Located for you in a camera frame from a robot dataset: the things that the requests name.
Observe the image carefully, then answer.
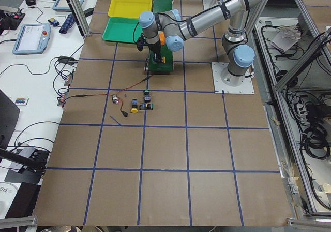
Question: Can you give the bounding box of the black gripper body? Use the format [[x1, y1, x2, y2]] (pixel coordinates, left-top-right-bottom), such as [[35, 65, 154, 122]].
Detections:
[[136, 34, 162, 58]]

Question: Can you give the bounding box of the plain orange cylinder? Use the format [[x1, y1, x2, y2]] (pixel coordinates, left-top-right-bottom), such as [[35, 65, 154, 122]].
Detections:
[[159, 32, 166, 46]]

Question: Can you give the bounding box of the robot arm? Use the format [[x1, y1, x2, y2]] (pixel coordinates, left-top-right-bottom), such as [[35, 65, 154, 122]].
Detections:
[[135, 0, 264, 87]]

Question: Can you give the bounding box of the green plastic tray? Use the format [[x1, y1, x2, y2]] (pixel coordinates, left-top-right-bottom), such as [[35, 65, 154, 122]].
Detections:
[[102, 17, 142, 44]]

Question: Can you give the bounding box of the green conveyor belt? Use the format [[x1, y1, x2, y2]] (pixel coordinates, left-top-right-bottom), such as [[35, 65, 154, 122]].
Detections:
[[145, 0, 174, 73]]

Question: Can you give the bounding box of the green push button right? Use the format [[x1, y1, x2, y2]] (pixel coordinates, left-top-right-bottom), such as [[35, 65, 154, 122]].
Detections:
[[143, 89, 151, 103]]

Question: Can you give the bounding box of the green push button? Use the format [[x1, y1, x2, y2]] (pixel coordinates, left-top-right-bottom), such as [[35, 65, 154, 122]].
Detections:
[[139, 103, 154, 110], [143, 89, 151, 103]]

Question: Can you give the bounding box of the yellow plastic tray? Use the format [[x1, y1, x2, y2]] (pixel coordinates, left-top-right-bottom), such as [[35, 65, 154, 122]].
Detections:
[[108, 0, 152, 19]]

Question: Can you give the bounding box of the green push button left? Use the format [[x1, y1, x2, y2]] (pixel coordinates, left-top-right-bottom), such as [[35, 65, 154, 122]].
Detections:
[[139, 103, 154, 110]]

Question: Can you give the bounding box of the blue checkered cloth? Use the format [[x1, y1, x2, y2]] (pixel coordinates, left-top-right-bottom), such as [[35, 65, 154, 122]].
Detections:
[[59, 14, 76, 34]]

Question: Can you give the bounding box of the far teach pendant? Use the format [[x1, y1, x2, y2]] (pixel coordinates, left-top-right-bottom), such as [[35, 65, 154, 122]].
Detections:
[[52, 0, 87, 12]]

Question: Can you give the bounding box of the teach pendant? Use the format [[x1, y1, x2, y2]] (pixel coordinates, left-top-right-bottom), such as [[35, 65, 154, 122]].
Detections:
[[52, 0, 87, 12], [12, 23, 51, 55]]

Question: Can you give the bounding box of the near teach pendant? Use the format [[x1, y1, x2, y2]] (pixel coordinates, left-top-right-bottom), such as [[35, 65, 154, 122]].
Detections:
[[12, 23, 51, 55]]

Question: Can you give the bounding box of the black power adapter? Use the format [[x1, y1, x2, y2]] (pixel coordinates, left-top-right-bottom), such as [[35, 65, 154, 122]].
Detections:
[[25, 0, 36, 6]]

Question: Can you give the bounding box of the red black power cable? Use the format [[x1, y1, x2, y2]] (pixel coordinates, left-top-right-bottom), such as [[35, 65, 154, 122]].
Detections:
[[57, 75, 156, 113]]

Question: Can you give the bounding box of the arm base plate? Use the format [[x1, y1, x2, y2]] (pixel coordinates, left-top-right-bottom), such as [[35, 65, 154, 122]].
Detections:
[[202, 0, 219, 10], [211, 62, 254, 95]]

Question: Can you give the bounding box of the aluminium frame post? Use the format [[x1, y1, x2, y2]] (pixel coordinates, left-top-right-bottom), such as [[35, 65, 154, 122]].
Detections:
[[66, 0, 91, 38]]

